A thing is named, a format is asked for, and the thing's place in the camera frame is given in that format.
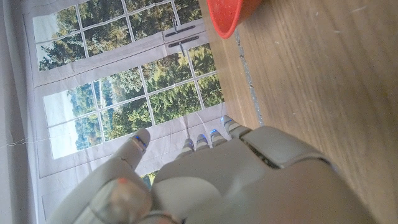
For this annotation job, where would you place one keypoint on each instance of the red bowl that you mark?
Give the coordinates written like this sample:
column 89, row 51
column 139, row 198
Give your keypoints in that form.
column 225, row 14

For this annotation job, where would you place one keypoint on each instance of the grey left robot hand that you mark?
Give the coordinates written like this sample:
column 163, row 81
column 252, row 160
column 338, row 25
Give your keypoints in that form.
column 217, row 186

